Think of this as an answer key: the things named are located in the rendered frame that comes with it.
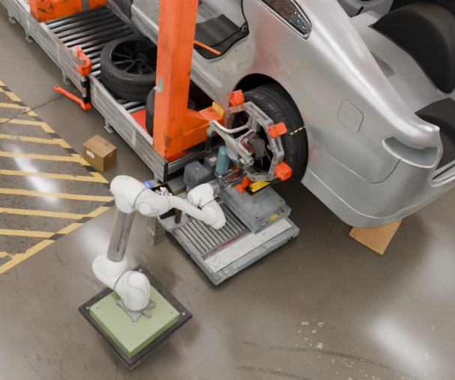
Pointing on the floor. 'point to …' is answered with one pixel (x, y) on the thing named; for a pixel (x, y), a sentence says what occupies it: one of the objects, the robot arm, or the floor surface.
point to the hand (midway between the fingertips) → (240, 173)
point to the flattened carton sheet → (375, 236)
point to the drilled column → (155, 231)
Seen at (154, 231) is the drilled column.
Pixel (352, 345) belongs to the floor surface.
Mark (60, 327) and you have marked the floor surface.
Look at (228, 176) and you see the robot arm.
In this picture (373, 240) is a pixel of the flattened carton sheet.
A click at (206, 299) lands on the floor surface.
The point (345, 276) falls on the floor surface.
